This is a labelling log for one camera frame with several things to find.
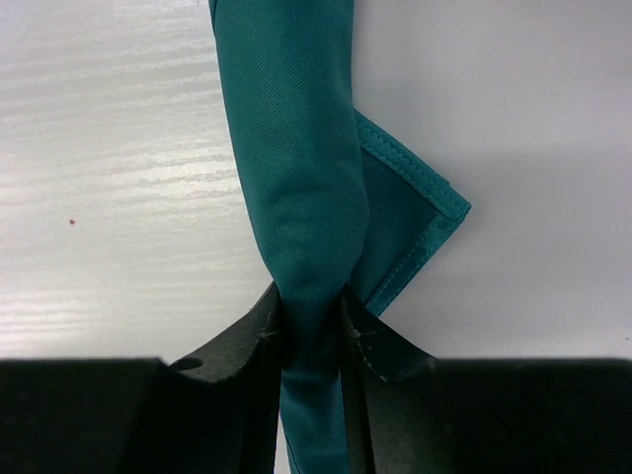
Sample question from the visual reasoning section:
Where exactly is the teal cloth napkin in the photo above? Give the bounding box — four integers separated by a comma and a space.
209, 1, 470, 473

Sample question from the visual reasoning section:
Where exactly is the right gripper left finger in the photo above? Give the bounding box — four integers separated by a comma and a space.
1, 286, 282, 474

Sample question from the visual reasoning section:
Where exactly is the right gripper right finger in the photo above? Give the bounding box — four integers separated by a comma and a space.
339, 289, 631, 473

